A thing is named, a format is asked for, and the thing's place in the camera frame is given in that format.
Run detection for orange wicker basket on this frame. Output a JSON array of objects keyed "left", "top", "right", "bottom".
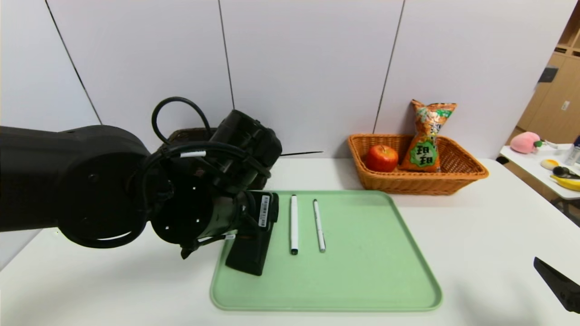
[{"left": 348, "top": 134, "right": 490, "bottom": 196}]

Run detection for dark brown wicker basket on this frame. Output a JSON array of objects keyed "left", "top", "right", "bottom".
[{"left": 156, "top": 128, "right": 277, "bottom": 191}]

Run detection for pink peach toy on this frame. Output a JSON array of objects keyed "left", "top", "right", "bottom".
[{"left": 511, "top": 132, "right": 543, "bottom": 154}]

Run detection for clear bottle blue cap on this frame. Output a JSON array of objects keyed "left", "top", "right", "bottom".
[{"left": 564, "top": 136, "right": 580, "bottom": 167}]

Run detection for black glasses case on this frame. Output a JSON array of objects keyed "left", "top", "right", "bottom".
[{"left": 225, "top": 226, "right": 275, "bottom": 276}]

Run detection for orange snack bag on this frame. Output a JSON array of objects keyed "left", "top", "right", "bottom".
[{"left": 399, "top": 100, "right": 457, "bottom": 173}]

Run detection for thin grey white pen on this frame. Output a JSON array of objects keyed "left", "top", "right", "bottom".
[{"left": 313, "top": 199, "right": 326, "bottom": 253}]

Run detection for thick white marker pen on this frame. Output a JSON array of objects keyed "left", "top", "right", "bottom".
[{"left": 290, "top": 195, "right": 299, "bottom": 255}]

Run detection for red apple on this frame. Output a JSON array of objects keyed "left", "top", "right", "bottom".
[{"left": 365, "top": 145, "right": 399, "bottom": 173}]

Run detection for black left wrist cable loop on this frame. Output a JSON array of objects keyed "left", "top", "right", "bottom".
[{"left": 151, "top": 96, "right": 213, "bottom": 145}]

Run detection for white side table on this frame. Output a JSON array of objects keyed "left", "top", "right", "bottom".
[{"left": 500, "top": 144, "right": 580, "bottom": 227}]

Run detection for yellow banana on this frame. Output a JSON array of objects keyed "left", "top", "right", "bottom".
[{"left": 550, "top": 174, "right": 580, "bottom": 192}]

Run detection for light green plastic tray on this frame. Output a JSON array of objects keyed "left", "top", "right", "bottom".
[{"left": 210, "top": 189, "right": 443, "bottom": 313}]

